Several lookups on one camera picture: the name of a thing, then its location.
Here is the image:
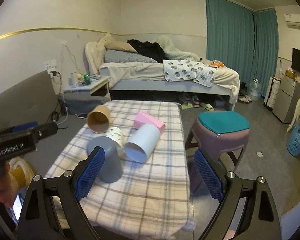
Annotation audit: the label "white suitcase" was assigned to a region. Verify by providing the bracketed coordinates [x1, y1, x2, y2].
[263, 77, 281, 111]

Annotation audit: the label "orange snack packets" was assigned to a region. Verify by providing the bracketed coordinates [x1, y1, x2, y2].
[208, 60, 226, 70]

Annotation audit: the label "beige pillow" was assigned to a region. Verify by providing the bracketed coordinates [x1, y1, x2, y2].
[99, 33, 138, 53]

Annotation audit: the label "black clothing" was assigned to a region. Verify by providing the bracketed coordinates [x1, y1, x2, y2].
[127, 39, 166, 63]

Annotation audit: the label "white nightstand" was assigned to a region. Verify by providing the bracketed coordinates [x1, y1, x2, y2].
[63, 76, 111, 101]

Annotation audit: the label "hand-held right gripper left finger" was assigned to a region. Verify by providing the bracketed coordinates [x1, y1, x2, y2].
[16, 146, 106, 240]

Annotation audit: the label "person's left hand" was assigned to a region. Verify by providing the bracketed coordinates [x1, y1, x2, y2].
[0, 161, 15, 207]

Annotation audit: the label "small printed white mat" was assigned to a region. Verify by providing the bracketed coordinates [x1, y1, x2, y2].
[192, 63, 216, 88]

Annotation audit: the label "silver fridge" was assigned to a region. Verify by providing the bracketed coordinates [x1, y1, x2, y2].
[272, 75, 300, 124]

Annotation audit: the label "pale blue tall cup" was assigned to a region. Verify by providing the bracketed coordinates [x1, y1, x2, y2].
[124, 123, 161, 162]

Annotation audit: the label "teal stool cushion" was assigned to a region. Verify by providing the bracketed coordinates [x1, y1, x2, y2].
[197, 110, 250, 134]

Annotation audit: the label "large printed white mat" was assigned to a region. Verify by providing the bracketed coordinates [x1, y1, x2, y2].
[162, 59, 203, 83]

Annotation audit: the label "plaid cloth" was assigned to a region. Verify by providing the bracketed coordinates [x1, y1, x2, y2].
[44, 100, 196, 232]

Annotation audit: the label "clear water jug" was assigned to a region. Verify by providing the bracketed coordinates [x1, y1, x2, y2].
[247, 78, 262, 102]

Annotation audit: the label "brown paper cup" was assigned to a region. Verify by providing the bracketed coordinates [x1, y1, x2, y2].
[87, 105, 111, 134]

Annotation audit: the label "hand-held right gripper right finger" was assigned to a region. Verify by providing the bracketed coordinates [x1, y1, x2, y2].
[194, 149, 282, 240]

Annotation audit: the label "white headboard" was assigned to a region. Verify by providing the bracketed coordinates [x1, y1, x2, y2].
[85, 41, 106, 75]

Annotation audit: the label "grey-blue pillow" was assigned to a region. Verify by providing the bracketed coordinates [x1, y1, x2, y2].
[104, 49, 158, 64]

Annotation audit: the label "bed with cream sheet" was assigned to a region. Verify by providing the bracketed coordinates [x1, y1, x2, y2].
[85, 34, 240, 105]

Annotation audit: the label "white air conditioner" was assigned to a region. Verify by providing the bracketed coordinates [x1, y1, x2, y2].
[284, 12, 300, 32]

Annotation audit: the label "narrow teal curtain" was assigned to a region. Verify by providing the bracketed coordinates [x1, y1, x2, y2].
[253, 9, 278, 92]

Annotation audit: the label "white floral paper cup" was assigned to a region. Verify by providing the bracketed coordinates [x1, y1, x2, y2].
[104, 127, 125, 157]

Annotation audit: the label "wide teal curtain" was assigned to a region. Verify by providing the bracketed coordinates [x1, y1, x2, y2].
[205, 0, 256, 87]

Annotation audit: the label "pale green blanket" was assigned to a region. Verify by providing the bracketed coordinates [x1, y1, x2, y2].
[155, 35, 203, 62]

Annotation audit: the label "blue laundry basket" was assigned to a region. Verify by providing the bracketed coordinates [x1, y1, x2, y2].
[286, 124, 300, 157]

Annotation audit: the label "purple plastic stool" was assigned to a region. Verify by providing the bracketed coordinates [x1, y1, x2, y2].
[185, 116, 250, 198]

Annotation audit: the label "pink box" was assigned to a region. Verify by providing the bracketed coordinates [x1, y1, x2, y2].
[134, 112, 166, 134]

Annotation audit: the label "grey plastic cup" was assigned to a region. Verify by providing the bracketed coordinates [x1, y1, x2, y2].
[87, 136, 123, 183]

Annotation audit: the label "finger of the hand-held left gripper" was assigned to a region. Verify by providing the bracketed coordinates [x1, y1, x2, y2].
[0, 121, 39, 134]
[36, 123, 58, 139]

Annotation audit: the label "white wall outlet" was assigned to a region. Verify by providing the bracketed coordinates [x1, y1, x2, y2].
[46, 60, 58, 75]

